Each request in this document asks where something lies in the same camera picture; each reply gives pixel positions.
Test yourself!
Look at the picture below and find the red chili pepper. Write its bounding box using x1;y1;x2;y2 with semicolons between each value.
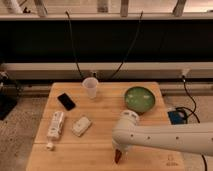
114;149;122;164

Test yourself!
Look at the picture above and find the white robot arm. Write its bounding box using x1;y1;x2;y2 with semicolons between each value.
112;110;213;156

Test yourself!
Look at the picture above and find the green ceramic bowl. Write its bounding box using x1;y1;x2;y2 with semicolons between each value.
124;86;155;113

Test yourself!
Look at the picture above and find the translucent plastic cup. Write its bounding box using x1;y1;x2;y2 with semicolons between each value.
82;77;98;99

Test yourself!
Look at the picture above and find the black smartphone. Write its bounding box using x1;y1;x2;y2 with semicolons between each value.
57;93;75;111

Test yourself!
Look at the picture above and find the small white box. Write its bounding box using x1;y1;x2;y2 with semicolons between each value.
72;116;92;137

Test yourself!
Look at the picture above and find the white toothpaste tube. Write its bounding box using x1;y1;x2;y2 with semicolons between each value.
46;111;65;151

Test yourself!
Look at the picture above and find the blue connector box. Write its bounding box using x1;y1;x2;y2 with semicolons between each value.
168;111;184;125

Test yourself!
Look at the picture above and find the black equipment at left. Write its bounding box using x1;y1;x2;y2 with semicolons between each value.
0;71;21;120

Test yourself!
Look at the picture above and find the left black hanging cable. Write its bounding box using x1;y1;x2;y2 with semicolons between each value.
64;10;86;80

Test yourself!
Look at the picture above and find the black hanging cable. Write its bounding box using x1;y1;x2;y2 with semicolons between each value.
108;10;144;80
64;10;86;80

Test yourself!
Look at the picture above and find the black floor cable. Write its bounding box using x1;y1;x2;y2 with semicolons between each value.
175;75;208;171

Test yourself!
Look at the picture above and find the right black hanging cable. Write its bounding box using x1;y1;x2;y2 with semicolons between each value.
108;10;144;80

